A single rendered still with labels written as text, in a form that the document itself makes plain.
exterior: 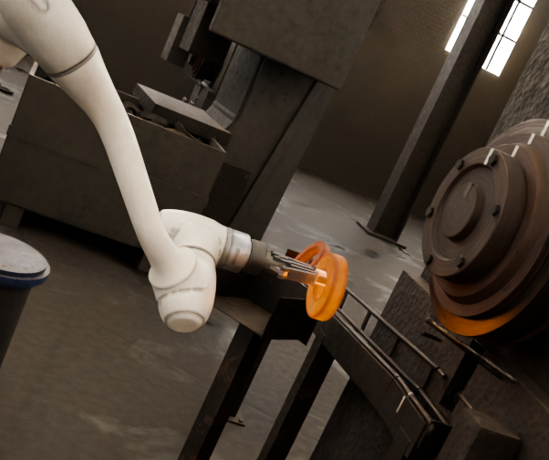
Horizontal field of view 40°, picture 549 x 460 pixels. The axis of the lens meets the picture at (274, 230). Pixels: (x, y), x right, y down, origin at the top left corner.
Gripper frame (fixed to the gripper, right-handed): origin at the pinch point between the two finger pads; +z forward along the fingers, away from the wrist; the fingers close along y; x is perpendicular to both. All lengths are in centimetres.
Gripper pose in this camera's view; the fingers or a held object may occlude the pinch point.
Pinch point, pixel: (328, 279)
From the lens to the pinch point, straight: 169.6
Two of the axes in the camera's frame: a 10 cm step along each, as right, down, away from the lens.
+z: 9.2, 2.9, 2.7
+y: 1.9, 2.8, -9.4
